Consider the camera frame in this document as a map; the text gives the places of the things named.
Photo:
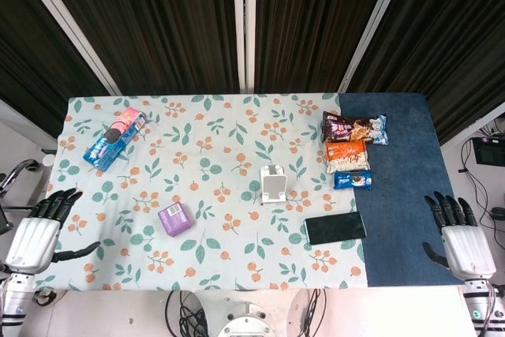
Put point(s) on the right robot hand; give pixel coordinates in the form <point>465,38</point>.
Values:
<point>467,250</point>

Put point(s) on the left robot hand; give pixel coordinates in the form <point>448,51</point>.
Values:
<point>33,240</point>

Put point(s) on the black smartphone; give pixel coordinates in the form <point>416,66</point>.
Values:
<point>335,228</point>

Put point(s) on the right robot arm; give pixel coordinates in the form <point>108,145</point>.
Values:
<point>479,305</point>

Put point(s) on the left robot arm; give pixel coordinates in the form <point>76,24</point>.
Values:
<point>16,297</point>

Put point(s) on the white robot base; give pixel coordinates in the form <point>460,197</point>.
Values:
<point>244,323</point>

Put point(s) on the white phone stand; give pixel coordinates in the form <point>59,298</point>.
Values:
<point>273,187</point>

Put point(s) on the blue carpet mat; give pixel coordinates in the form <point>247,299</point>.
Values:
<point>402,203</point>

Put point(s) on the black screen device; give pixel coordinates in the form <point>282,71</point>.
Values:
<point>489,150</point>

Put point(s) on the blue Oreo cookie box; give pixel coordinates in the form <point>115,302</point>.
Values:
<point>112,141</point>

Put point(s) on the small blue Oreo packet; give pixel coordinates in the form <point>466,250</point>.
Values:
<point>351,180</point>

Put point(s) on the purple wrapped box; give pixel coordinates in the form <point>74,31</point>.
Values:
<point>176,220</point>

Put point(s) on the orange snack bag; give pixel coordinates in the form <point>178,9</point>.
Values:
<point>347,155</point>

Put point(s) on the brown snack bag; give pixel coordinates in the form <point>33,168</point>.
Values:
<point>351,128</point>

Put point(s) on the floral tablecloth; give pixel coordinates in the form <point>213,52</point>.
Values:
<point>221,242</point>

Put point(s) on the dark pleated curtain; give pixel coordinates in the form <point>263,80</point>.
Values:
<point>158,25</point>

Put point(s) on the white partition frame post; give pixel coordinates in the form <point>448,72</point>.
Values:
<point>244,25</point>
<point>375,21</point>
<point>63,17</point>

